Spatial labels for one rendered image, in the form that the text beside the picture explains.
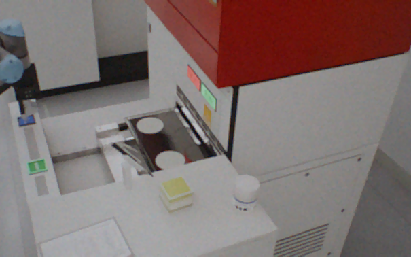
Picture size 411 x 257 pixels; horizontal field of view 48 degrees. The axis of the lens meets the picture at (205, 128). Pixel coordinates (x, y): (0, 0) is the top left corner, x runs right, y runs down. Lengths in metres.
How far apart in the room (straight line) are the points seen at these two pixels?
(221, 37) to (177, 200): 0.47
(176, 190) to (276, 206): 0.66
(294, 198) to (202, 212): 0.63
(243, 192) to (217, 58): 0.38
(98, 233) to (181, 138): 0.56
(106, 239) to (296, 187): 0.85
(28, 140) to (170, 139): 0.49
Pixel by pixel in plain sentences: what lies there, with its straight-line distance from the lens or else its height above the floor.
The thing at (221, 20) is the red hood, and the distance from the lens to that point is 1.28.
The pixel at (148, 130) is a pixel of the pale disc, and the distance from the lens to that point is 1.75.
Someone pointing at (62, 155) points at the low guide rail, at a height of 0.85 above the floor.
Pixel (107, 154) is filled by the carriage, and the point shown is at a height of 0.88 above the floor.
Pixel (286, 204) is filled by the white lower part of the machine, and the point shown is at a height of 0.61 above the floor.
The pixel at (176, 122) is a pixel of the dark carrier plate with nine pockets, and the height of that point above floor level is 0.90.
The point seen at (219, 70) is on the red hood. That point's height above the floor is 1.29.
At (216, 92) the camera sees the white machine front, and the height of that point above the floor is 1.14.
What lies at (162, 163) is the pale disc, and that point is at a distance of 1.60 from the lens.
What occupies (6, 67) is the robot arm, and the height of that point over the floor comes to 1.29.
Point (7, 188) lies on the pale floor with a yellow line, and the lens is 2.96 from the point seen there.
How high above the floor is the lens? 1.95
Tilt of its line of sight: 37 degrees down
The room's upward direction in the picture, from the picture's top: 3 degrees clockwise
